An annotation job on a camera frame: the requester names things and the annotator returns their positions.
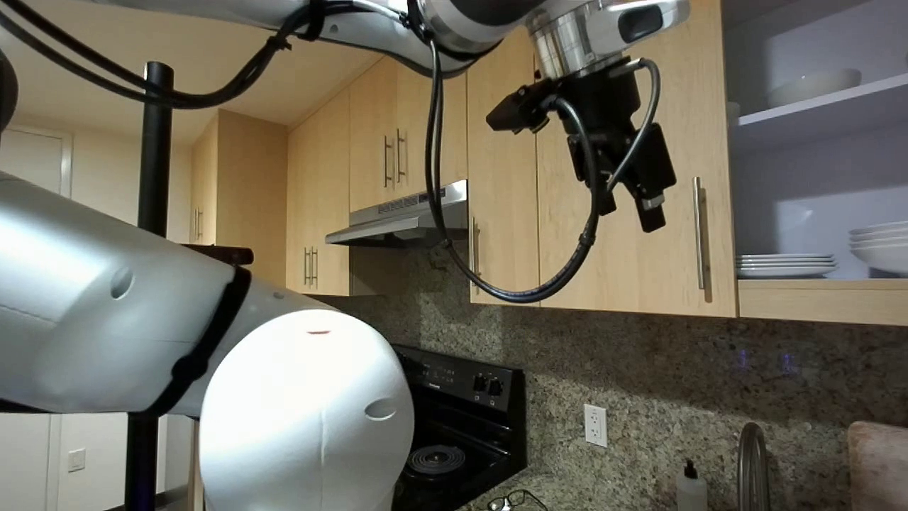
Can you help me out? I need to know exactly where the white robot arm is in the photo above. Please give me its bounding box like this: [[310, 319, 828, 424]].
[[0, 0, 690, 511]]

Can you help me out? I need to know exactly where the steel range hood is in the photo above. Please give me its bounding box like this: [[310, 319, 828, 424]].
[[325, 180, 467, 248]]

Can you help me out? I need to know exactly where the white wall outlet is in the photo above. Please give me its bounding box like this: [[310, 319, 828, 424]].
[[584, 404, 608, 448]]

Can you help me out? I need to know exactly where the wooden cutting board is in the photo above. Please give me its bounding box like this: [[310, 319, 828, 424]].
[[846, 421, 908, 511]]

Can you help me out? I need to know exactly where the stack of white plates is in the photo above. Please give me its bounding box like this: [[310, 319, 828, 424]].
[[738, 254, 833, 278]]

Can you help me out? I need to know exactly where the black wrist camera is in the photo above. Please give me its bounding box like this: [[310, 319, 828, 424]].
[[484, 79, 564, 133]]

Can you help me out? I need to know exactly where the cabinet door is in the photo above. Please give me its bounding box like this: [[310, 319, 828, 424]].
[[466, 0, 740, 321]]

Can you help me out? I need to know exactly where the black vertical pole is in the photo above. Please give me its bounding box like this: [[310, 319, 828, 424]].
[[123, 59, 177, 511]]

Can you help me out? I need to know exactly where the chrome kitchen faucet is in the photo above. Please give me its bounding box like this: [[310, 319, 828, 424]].
[[738, 424, 772, 511]]

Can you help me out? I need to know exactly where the black electric stove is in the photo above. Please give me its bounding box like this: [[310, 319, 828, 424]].
[[391, 343, 527, 511]]

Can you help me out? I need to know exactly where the clear soap bottle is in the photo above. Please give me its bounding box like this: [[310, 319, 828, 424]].
[[674, 461, 706, 511]]

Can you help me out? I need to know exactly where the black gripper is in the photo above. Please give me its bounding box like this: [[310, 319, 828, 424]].
[[555, 59, 674, 233]]

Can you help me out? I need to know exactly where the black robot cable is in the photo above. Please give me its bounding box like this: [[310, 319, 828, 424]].
[[0, 0, 665, 308]]

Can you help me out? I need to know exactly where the stack of white bowls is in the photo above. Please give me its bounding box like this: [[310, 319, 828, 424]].
[[849, 221, 908, 275]]

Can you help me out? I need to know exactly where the light wood upper cabinet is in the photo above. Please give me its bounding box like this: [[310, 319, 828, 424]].
[[724, 0, 908, 328]]

